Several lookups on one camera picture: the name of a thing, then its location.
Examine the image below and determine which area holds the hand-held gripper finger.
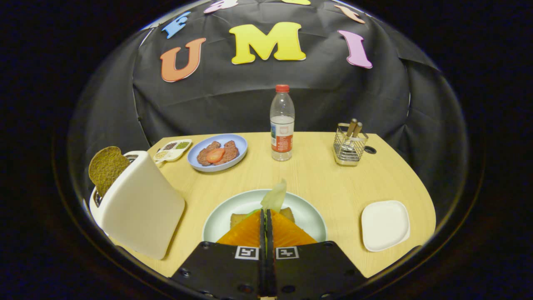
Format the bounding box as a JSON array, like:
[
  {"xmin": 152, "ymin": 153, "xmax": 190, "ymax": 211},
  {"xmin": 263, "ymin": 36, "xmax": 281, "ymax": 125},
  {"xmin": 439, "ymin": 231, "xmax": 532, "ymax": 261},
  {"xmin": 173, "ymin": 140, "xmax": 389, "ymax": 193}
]
[
  {"xmin": 266, "ymin": 210, "xmax": 367, "ymax": 300},
  {"xmin": 171, "ymin": 210, "xmax": 266, "ymax": 300}
]

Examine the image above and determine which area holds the green lettuce leaf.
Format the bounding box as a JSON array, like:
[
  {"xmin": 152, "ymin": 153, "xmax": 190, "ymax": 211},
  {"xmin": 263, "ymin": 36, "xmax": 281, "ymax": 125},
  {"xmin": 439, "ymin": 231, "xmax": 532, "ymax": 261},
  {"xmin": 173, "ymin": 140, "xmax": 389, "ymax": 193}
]
[{"xmin": 250, "ymin": 179, "xmax": 288, "ymax": 217}]

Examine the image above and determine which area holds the brown bread slice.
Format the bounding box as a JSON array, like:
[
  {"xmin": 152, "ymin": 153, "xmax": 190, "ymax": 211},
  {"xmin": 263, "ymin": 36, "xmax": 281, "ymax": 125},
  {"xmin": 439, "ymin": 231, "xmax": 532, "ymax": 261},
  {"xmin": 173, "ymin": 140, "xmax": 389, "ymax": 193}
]
[{"xmin": 88, "ymin": 146, "xmax": 132, "ymax": 198}]

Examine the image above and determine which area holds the toasted bread slice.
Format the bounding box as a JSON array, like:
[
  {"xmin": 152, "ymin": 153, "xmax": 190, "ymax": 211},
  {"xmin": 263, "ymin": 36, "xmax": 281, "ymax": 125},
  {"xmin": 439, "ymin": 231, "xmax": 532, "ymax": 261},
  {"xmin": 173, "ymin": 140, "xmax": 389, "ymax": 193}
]
[{"xmin": 230, "ymin": 207, "xmax": 296, "ymax": 229}]

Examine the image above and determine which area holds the pale green round plate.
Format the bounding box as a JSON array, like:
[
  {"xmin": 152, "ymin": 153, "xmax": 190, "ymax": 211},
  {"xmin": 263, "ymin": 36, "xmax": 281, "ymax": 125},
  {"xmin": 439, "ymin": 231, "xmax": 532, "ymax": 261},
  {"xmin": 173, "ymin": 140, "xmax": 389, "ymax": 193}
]
[{"xmin": 202, "ymin": 189, "xmax": 328, "ymax": 245}]

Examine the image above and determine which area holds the brown meat patty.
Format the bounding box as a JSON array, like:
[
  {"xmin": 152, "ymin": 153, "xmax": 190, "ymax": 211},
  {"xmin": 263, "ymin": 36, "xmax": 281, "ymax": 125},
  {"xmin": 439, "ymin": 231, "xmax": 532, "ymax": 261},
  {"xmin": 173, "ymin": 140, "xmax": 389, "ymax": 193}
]
[
  {"xmin": 197, "ymin": 141, "xmax": 222, "ymax": 167},
  {"xmin": 220, "ymin": 140, "xmax": 240, "ymax": 164}
]

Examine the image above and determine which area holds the red tomato slice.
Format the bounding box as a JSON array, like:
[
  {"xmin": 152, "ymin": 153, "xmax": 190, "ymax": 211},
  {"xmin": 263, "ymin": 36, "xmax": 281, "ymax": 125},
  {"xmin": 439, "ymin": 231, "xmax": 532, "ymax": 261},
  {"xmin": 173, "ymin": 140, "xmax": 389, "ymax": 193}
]
[{"xmin": 206, "ymin": 148, "xmax": 226, "ymax": 164}]

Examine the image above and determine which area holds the white square plate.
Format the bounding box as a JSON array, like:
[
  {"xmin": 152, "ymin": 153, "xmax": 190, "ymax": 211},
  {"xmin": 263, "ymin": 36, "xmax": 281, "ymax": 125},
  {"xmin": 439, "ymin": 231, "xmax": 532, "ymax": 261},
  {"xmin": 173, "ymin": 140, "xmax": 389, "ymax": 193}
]
[{"xmin": 361, "ymin": 200, "xmax": 411, "ymax": 253}]

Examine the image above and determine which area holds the blue plate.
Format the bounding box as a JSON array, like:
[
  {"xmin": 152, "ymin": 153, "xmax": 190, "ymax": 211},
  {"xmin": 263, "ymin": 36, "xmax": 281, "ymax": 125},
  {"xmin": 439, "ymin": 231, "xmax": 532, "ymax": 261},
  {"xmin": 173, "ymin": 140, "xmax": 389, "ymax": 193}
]
[{"xmin": 187, "ymin": 134, "xmax": 248, "ymax": 173}]

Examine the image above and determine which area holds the clear plastic water bottle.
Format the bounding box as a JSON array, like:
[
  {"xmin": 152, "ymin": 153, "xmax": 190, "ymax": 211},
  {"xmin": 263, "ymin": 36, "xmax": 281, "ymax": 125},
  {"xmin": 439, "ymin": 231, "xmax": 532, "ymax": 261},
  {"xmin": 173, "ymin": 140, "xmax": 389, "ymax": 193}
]
[{"xmin": 270, "ymin": 85, "xmax": 295, "ymax": 162}]

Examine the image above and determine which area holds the white toaster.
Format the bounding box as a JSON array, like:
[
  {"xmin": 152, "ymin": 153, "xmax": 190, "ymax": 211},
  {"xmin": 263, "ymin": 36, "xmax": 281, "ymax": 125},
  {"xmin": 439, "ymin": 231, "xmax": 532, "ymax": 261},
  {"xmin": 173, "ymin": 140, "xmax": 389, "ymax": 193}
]
[{"xmin": 89, "ymin": 150, "xmax": 186, "ymax": 260}]

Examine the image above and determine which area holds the white seasoning tray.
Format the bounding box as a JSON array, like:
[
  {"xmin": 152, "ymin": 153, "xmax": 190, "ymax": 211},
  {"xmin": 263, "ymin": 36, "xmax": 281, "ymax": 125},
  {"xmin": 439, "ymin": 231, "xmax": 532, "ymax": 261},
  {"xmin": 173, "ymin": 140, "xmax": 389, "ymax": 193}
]
[{"xmin": 152, "ymin": 139, "xmax": 193, "ymax": 163}]

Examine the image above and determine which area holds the black backdrop cloth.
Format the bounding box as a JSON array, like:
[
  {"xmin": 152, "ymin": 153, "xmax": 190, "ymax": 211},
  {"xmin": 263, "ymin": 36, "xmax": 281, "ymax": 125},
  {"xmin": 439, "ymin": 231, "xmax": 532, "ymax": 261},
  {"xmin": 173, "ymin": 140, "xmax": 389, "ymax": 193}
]
[{"xmin": 69, "ymin": 0, "xmax": 469, "ymax": 209}]

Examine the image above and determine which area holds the wire mesh cutlery holder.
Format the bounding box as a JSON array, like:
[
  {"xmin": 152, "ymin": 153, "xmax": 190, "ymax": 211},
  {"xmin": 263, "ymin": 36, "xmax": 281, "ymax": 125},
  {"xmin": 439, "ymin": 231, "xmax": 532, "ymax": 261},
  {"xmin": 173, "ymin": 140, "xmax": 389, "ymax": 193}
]
[{"xmin": 333, "ymin": 123, "xmax": 369, "ymax": 167}]

